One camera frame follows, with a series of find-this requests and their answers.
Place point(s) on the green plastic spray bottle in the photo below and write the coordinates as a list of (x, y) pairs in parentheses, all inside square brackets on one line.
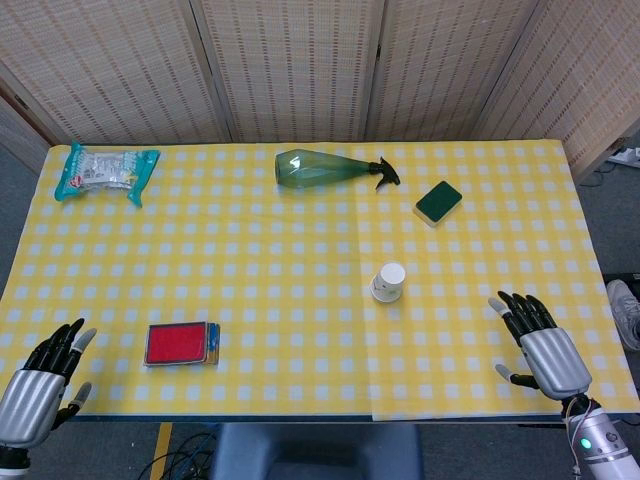
[(315, 170)]

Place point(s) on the grey sneaker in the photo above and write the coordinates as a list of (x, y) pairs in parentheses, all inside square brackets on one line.
[(625, 310)]

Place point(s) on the green and yellow sponge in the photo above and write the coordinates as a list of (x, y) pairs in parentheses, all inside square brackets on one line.
[(439, 201)]

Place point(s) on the woven folding screen panel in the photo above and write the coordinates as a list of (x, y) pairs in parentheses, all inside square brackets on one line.
[(590, 75), (440, 65), (295, 65), (17, 132), (110, 65)]

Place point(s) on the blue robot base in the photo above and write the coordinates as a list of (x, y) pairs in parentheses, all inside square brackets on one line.
[(315, 452)]

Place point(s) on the white paper cup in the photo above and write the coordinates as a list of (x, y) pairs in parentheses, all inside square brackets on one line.
[(391, 277), (382, 298)]

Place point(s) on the teal snack bag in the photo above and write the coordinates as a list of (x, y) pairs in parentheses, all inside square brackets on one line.
[(102, 170)]

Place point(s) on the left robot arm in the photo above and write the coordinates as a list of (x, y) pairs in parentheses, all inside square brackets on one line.
[(10, 459)]

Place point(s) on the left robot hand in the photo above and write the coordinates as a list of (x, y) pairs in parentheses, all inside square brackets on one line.
[(30, 400)]

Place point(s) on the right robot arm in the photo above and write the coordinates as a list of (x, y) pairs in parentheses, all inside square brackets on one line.
[(605, 445)]

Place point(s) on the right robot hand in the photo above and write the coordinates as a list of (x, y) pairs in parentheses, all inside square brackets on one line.
[(555, 357)]

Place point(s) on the red flat box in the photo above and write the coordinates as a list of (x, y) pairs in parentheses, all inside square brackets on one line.
[(175, 344)]

